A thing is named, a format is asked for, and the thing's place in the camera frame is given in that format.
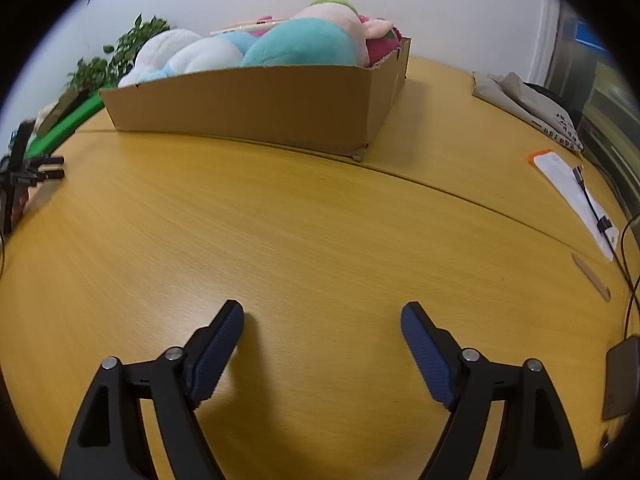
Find cream plastic strip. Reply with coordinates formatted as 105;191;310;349
210;16;292;37

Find tan flat board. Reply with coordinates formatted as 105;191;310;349
35;89;84;134

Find peach plush toy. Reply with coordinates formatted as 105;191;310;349
290;0;396;63

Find wooden stick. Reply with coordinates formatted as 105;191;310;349
571;253;612;302

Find white paper with orange edge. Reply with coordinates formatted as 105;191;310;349
526;148;620;262

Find glass window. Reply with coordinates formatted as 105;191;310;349
545;0;640;211

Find short black cable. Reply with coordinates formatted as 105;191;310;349
572;164;614;234

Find light blue plush toy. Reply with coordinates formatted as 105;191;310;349
150;30;252;79

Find teal plush toy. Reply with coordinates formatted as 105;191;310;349
241;17;359;67

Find green potted plant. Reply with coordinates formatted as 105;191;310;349
67;14;171;92

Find cardboard box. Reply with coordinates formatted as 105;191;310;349
99;36;412;157

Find dark cloth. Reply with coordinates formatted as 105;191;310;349
524;82;572;112

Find grey cloth bag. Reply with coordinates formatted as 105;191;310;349
471;71;585;154

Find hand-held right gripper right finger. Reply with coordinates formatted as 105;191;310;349
401;301;583;480

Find green board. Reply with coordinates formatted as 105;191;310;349
24;89;106;158

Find white plush toy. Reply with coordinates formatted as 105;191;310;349
118;28;203;87

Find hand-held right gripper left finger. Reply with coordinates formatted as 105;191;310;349
59;300;246;480

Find grey flat device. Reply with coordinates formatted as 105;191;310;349
602;336;640;421

